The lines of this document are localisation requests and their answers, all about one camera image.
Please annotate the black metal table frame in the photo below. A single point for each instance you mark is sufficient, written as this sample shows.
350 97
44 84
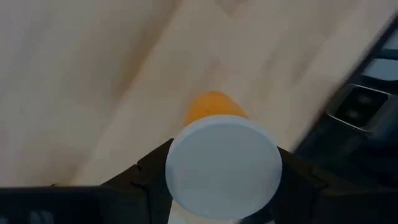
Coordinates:
342 155

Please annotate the black device with silver rim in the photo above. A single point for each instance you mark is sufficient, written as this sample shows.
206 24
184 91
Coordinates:
357 105

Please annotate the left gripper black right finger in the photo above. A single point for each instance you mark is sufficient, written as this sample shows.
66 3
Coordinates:
311 202

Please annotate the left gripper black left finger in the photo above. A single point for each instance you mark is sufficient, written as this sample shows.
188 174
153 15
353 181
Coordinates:
124 202

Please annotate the orange pill bottle white cap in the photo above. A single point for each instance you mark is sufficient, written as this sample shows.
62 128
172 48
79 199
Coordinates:
224 168

